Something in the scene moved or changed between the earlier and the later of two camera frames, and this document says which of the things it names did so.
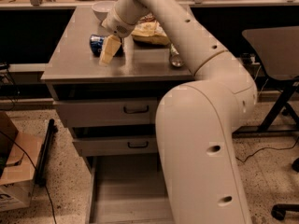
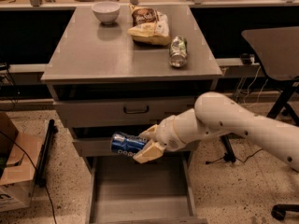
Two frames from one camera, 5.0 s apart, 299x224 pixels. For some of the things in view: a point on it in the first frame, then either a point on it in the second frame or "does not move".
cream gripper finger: x=109 y=47 to x=153 y=149
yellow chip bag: x=148 y=30 does not move
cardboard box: x=19 y=159 does not move
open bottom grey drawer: x=128 y=189 does not move
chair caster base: x=278 y=211 does not move
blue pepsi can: x=96 y=44 to x=126 y=144
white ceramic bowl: x=102 y=7 does not move
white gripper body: x=116 y=25 to x=165 y=133
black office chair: x=277 y=49 does not move
